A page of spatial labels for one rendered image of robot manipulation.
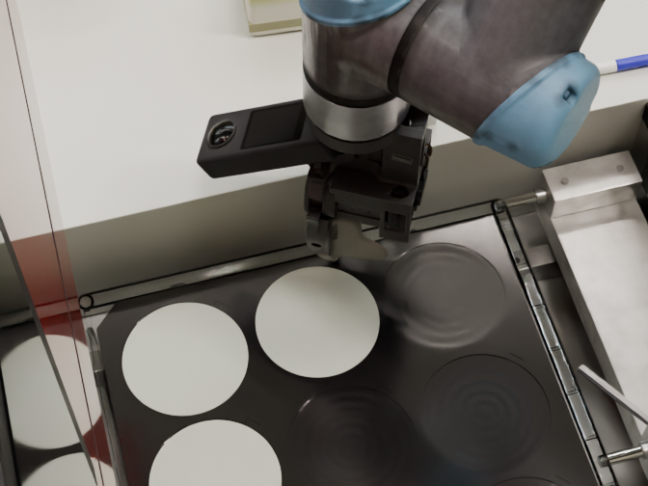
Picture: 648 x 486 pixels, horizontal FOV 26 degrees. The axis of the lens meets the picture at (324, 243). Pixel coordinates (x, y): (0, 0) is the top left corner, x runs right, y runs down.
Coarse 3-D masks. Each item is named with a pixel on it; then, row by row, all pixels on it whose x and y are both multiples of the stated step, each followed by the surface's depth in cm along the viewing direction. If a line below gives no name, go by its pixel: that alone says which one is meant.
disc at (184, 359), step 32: (160, 320) 114; (192, 320) 114; (224, 320) 114; (128, 352) 112; (160, 352) 112; (192, 352) 112; (224, 352) 112; (128, 384) 111; (160, 384) 111; (192, 384) 111; (224, 384) 111
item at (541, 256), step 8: (528, 248) 123; (536, 248) 123; (544, 248) 123; (528, 256) 123; (536, 256) 123; (544, 256) 123; (552, 256) 123; (512, 264) 122; (536, 264) 122; (544, 264) 122; (552, 264) 123; (536, 272) 123; (544, 272) 124; (552, 272) 124; (560, 272) 124; (104, 376) 118; (96, 384) 119
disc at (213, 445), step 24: (192, 432) 109; (216, 432) 109; (240, 432) 109; (168, 456) 108; (192, 456) 108; (216, 456) 108; (240, 456) 108; (264, 456) 108; (168, 480) 107; (192, 480) 107; (216, 480) 107; (240, 480) 107; (264, 480) 107
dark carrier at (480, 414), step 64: (448, 256) 117; (128, 320) 114; (384, 320) 114; (448, 320) 114; (512, 320) 114; (256, 384) 111; (320, 384) 111; (384, 384) 111; (448, 384) 111; (512, 384) 111; (128, 448) 108; (320, 448) 108; (384, 448) 108; (448, 448) 108; (512, 448) 108; (576, 448) 108
